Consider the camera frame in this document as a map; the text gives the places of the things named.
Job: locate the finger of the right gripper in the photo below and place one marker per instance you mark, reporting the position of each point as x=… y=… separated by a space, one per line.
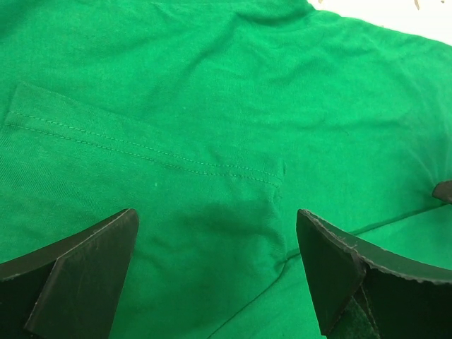
x=443 y=191

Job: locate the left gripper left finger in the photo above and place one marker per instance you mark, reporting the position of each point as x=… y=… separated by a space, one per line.
x=70 y=288

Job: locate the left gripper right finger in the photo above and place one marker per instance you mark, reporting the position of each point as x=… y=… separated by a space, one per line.
x=360 y=290

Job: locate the green t shirt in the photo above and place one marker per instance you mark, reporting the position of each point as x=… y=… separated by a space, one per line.
x=217 y=121

